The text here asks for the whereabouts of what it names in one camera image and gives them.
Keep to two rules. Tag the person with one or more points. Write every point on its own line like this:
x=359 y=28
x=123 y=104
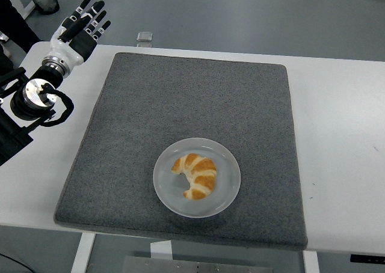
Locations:
x=18 y=29

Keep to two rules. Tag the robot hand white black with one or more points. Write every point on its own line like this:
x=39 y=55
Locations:
x=64 y=49

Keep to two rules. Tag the black table control panel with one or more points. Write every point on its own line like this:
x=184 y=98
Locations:
x=367 y=258

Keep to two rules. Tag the pale grey round plate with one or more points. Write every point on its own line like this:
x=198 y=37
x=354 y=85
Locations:
x=168 y=195

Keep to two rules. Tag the silver floor socket cover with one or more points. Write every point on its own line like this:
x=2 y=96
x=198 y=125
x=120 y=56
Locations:
x=145 y=36

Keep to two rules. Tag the white furniture frame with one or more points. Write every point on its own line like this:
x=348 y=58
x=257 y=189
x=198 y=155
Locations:
x=28 y=8

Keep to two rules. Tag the golden croissant bread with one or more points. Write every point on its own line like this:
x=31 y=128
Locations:
x=201 y=176

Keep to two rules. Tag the grey felt mat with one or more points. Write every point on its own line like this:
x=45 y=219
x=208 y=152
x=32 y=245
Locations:
x=195 y=98

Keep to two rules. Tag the white table leg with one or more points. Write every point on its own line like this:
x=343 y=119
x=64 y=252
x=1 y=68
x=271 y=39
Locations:
x=311 y=262
x=82 y=255

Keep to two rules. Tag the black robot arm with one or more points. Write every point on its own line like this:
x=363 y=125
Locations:
x=18 y=104

